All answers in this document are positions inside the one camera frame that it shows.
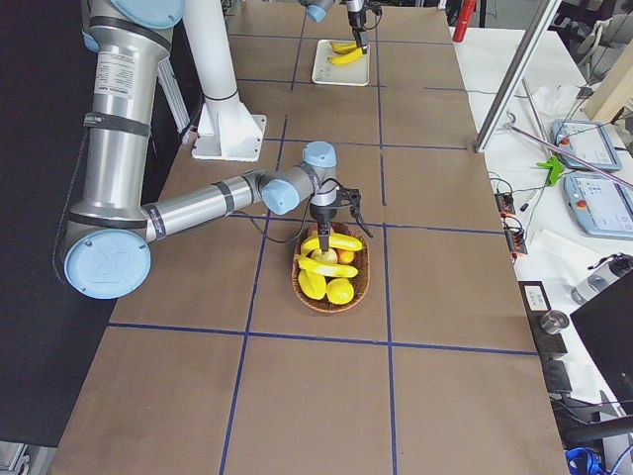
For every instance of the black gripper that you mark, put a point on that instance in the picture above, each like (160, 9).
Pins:
(355, 20)
(322, 214)

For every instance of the yellow banana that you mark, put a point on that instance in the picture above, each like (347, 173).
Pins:
(342, 48)
(335, 240)
(347, 58)
(327, 269)

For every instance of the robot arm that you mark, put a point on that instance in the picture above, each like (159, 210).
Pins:
(317, 10)
(106, 249)

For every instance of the brown wicker basket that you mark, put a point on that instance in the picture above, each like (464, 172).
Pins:
(360, 282)

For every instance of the pale green apple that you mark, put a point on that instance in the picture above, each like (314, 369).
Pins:
(329, 256)

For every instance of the white bear tray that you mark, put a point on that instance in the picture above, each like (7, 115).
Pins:
(355, 73)

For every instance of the yellow lemon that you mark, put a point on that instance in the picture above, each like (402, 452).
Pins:
(339, 291)

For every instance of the red cylinder bottle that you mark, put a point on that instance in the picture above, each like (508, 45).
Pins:
(463, 21)

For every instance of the long reacher grabber tool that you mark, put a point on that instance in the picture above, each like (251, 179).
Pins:
(510, 126)

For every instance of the blue teach pendant far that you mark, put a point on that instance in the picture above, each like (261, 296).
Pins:
(587, 140)

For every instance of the blue teach pendant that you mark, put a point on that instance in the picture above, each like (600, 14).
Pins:
(587, 140)
(601, 207)

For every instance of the steel cup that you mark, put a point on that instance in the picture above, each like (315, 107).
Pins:
(554, 321)

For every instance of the blue teach pendant near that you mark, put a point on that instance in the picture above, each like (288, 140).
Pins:
(601, 207)

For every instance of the white pedestal column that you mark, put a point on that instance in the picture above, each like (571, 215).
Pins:
(226, 130)

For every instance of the aluminium frame post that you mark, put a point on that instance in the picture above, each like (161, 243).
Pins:
(527, 47)

